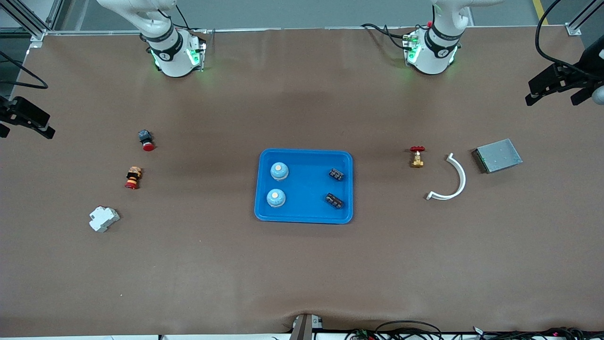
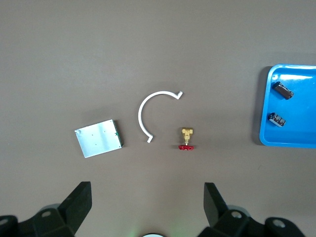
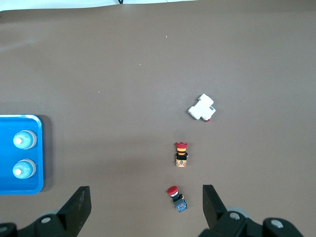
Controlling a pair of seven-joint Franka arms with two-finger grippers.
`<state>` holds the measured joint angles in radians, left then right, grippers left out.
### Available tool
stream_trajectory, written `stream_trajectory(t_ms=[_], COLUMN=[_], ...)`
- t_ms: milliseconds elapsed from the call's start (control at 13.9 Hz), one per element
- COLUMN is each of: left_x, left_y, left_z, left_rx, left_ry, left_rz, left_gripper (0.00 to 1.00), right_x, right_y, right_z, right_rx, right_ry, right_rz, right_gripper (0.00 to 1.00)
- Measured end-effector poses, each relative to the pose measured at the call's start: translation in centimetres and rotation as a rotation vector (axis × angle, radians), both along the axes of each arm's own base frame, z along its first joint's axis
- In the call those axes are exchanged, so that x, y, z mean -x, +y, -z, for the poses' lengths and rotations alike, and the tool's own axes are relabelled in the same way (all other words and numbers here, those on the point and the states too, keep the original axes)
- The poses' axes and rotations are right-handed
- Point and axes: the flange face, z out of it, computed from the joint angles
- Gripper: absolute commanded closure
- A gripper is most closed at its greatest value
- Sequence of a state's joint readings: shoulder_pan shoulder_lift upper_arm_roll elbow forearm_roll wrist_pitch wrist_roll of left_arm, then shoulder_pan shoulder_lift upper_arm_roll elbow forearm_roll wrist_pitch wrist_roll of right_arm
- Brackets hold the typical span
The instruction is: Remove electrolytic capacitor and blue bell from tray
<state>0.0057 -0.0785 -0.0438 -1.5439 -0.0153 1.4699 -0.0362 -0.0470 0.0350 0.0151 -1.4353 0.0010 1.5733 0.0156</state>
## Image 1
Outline brown table mat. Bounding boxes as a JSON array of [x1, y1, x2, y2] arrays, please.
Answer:
[[0, 26, 604, 337]]

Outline tangled cable bundle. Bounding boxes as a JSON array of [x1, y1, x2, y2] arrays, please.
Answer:
[[472, 326, 604, 340]]

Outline white circuit breaker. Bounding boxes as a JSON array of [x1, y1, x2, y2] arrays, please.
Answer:
[[89, 206, 121, 233]]

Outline black base cable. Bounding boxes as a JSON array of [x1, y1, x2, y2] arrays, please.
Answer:
[[361, 23, 413, 50], [175, 4, 208, 34]]

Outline grey metal box module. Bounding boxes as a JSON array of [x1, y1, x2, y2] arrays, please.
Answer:
[[473, 138, 523, 174]]

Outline aluminium table edge rail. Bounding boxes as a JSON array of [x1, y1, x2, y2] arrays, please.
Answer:
[[45, 26, 574, 36]]

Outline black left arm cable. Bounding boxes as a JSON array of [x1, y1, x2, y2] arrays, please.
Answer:
[[536, 0, 604, 78]]

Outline black left base cable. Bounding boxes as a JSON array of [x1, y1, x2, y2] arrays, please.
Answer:
[[361, 23, 413, 50]]

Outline black right base cable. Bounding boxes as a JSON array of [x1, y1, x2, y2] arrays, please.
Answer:
[[175, 4, 208, 34]]

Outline black looped cable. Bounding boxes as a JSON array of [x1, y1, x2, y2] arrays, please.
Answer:
[[375, 320, 442, 340]]

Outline red button with orange body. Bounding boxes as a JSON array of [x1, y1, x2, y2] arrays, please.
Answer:
[[125, 166, 143, 190]]

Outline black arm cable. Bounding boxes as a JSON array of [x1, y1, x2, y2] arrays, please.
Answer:
[[536, 0, 604, 78], [0, 50, 49, 90]]

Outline blue plastic tray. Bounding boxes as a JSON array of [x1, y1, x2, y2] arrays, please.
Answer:
[[254, 149, 354, 224]]

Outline aluminium frame post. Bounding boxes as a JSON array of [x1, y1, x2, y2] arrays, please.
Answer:
[[0, 0, 64, 41], [566, 0, 604, 36]]

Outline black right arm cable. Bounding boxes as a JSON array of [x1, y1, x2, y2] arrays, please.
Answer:
[[0, 50, 49, 90]]

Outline white curved plastic piece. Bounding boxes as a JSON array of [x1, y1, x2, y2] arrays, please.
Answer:
[[426, 153, 467, 201]]

